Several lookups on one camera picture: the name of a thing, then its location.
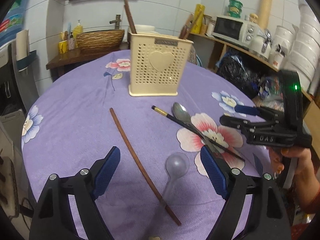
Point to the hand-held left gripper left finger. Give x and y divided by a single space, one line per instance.
106 172

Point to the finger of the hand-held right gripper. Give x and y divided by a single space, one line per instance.
246 109
232 122

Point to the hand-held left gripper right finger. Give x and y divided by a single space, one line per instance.
215 172

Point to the grey plastic spoon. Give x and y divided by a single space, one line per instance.
177 166

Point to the black chopstick with gold tip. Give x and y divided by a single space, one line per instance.
190 128

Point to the metal spoon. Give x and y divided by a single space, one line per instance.
182 113

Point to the cream perforated utensil holder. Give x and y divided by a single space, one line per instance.
155 67

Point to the person's right forearm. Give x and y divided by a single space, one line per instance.
310 187

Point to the person's right hand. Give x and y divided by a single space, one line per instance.
276 160

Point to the colourful bag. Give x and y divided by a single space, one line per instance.
271 92

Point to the black plastic bag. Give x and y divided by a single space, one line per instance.
237 72

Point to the white printed paper cup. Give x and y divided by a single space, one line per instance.
276 58

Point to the purple floral tablecloth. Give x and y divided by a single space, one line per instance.
82 120

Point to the wooden shelf unit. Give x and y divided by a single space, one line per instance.
220 55

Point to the blue plastic basin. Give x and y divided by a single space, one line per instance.
199 61

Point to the white kettle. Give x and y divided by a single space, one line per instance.
261 43

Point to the stack of white paper bowls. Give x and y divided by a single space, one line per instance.
307 42

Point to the floral cloth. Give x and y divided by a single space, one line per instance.
192 55

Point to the white microwave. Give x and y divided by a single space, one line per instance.
233 30

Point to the yellow lid jar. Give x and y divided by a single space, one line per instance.
253 18

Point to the glass jar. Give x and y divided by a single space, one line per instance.
207 25

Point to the green instant noodle bowl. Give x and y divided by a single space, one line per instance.
235 3
234 12

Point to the yellow roll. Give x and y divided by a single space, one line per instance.
198 17

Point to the tall paper cup stack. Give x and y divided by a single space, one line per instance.
265 7

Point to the dark wooden side table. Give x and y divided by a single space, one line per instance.
75 58

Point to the white rice cooker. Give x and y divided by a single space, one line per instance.
147 28

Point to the yellow mug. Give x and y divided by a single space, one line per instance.
63 47

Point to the grey water dispenser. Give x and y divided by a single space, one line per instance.
10 80

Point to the woven wash basin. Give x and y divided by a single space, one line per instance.
100 38

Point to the floral pump bottle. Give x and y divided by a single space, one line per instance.
72 42

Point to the blue-grey cup holder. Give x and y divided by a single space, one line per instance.
26 61

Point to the yellow soap pump bottle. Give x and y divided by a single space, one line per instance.
78 27

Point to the bronze faucet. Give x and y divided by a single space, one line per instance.
116 21

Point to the white cup tube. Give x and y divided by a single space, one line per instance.
22 45

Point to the blue water jug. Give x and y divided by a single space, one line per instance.
13 17

